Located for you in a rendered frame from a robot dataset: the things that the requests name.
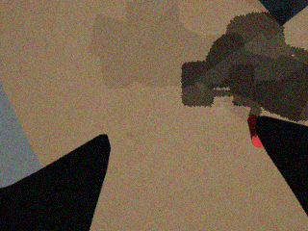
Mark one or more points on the dark open box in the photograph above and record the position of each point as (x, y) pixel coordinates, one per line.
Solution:
(283, 10)

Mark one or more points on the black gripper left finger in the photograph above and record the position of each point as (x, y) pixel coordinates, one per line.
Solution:
(61, 196)

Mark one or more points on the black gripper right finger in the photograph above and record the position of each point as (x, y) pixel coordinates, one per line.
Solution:
(287, 145)

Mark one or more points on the dark red peg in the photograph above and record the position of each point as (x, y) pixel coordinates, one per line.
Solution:
(254, 137)

